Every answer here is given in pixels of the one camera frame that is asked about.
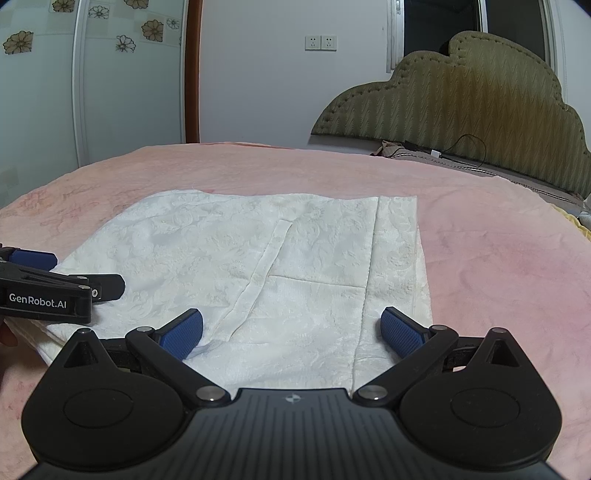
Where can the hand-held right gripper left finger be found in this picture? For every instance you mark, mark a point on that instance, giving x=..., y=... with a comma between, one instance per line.
x=184, y=333

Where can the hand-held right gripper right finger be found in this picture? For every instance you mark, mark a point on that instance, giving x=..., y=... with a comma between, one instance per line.
x=399, y=330

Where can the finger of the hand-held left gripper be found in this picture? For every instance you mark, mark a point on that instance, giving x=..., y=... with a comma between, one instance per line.
x=106, y=287
x=34, y=259

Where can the white towel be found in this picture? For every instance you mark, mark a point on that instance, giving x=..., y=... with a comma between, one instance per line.
x=300, y=258

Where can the pink blanket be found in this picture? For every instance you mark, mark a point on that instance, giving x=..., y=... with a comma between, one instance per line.
x=485, y=277

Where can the white charger plug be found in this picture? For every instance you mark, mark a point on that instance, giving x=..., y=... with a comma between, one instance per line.
x=436, y=154

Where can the brown crumpled cloth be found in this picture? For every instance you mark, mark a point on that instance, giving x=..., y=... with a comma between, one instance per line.
x=388, y=150

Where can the flower print wardrobe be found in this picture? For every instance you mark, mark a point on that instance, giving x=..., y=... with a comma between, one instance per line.
x=115, y=92

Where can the grey striped mattress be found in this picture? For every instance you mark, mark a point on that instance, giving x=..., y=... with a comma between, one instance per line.
x=517, y=182

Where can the yellow striped cloth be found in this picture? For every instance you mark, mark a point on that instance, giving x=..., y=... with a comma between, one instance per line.
x=577, y=219

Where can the white printed folded quilt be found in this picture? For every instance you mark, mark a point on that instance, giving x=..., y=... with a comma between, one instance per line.
x=586, y=205

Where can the olive padded headboard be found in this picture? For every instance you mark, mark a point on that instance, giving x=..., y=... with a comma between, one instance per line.
x=461, y=92

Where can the white framed window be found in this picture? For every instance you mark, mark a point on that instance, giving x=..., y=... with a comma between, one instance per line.
x=438, y=23

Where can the brown wooden door frame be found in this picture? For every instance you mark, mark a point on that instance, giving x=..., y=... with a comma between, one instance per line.
x=194, y=69

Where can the white wall socket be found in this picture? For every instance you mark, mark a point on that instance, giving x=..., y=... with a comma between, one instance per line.
x=312, y=42
x=328, y=42

